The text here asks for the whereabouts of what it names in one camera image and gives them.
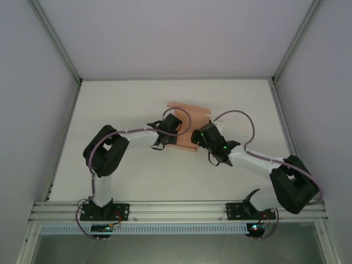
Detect small circuit board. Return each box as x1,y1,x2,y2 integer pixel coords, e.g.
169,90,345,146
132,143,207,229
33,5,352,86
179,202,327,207
247,223,269,234
90,224,122,234

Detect aluminium frame post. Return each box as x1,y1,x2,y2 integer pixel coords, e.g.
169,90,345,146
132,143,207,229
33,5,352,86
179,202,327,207
271,0,325,85
26,0,83,85

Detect light blue slotted cable duct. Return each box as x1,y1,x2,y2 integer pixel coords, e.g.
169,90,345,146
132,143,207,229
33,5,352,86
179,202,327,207
41,223,248,235

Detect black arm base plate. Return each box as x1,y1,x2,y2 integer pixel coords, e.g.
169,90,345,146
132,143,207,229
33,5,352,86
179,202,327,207
79,202,130,221
225,202,277,221

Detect aluminium table side rail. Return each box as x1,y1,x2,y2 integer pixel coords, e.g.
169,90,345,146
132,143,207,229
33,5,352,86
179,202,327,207
43,81,83,203
271,81,325,203

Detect tan paper box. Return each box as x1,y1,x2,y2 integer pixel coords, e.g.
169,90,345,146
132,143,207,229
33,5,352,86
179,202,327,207
167,101,212,153

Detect aluminium mounting rail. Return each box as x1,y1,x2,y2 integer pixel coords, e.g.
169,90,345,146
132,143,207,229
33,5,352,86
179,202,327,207
29,200,329,222

